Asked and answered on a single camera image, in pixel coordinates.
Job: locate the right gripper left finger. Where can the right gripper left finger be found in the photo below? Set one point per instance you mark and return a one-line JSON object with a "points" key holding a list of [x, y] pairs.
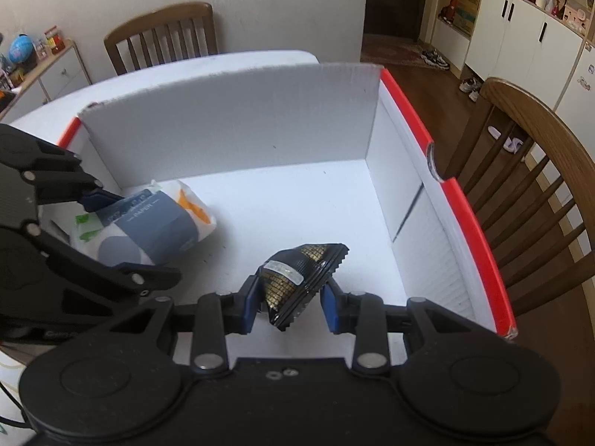
{"points": [[217, 316]]}

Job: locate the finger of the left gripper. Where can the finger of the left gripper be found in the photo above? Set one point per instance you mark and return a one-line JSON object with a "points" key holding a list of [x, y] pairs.
{"points": [[136, 279], [98, 199]]}

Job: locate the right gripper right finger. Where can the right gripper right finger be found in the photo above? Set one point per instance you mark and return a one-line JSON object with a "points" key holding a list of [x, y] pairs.
{"points": [[364, 317]]}

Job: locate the black gold snack packet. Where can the black gold snack packet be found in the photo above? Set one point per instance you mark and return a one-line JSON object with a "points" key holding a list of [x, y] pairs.
{"points": [[292, 278]]}

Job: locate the white sideboard cabinet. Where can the white sideboard cabinet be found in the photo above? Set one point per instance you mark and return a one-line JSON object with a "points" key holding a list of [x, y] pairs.
{"points": [[55, 77]]}

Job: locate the red sauce jar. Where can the red sauce jar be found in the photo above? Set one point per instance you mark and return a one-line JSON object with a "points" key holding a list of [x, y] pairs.
{"points": [[54, 40]]}

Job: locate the red shoe box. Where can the red shoe box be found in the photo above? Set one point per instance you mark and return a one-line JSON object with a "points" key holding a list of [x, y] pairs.
{"points": [[286, 151]]}

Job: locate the blue globe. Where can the blue globe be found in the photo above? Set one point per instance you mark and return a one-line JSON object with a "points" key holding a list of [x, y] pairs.
{"points": [[21, 49]]}

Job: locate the wooden chair far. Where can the wooden chair far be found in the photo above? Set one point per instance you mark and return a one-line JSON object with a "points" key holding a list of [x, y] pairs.
{"points": [[174, 33]]}

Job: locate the wooden chair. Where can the wooden chair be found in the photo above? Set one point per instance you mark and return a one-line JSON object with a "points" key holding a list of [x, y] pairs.
{"points": [[174, 33], [531, 186]]}

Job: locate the wooden chair right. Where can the wooden chair right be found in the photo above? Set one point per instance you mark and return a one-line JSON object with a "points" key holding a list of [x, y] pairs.
{"points": [[531, 186]]}

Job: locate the white sneakers pair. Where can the white sneakers pair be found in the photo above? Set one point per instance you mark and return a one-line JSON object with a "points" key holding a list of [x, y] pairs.
{"points": [[471, 87]]}

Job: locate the black sneakers pair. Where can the black sneakers pair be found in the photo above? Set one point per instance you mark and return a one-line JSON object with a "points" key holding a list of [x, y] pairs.
{"points": [[435, 60]]}

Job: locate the white wall cupboards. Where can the white wall cupboards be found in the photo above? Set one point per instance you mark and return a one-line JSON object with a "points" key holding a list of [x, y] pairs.
{"points": [[536, 44]]}

